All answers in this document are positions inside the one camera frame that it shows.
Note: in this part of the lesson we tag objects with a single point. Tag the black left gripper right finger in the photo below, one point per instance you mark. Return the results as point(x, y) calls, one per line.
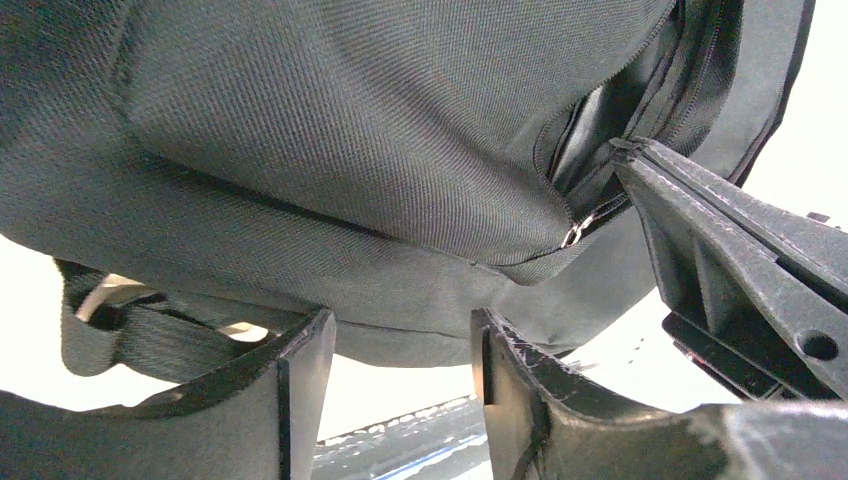
point(545, 420)

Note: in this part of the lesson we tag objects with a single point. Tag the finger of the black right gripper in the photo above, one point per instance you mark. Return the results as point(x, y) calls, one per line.
point(766, 284)

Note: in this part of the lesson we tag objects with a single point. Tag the black student backpack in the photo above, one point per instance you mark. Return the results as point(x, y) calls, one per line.
point(401, 163)

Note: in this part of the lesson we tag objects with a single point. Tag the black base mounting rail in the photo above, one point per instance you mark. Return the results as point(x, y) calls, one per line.
point(443, 441)

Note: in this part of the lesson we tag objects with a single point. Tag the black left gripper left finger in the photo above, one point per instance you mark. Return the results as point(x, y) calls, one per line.
point(256, 418)

